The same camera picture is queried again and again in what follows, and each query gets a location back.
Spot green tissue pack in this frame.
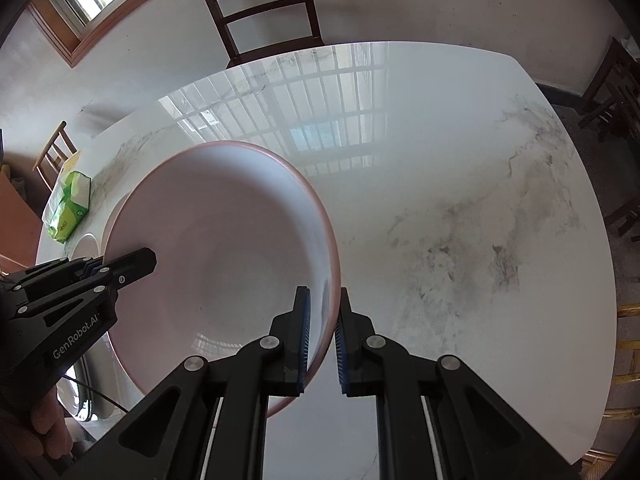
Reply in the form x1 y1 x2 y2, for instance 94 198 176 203
47 171 92 245

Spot dark wooden furniture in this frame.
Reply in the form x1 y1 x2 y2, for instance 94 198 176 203
577 35 640 241

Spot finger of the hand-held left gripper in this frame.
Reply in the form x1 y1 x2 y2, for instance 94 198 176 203
15 247 158 328
7 257 103 292

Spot bamboo chair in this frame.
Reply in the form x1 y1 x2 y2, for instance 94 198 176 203
582 300 640 466

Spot dark wooden chair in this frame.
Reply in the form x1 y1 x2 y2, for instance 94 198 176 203
195 0 326 68

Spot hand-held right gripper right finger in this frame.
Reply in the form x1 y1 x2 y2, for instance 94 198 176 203
334 287 583 480

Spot pink bowl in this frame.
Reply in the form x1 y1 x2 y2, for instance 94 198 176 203
102 141 342 418

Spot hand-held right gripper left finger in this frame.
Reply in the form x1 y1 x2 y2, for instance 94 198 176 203
65 286 313 480

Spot black cable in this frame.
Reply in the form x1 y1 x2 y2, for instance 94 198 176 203
62 372 131 413

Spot wooden framed window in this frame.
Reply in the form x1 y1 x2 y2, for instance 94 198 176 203
27 0 211 68

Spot person's left hand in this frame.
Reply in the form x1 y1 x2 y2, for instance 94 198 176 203
25 395 73 461

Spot light wooden chair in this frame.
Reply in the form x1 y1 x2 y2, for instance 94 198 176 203
32 120 78 191

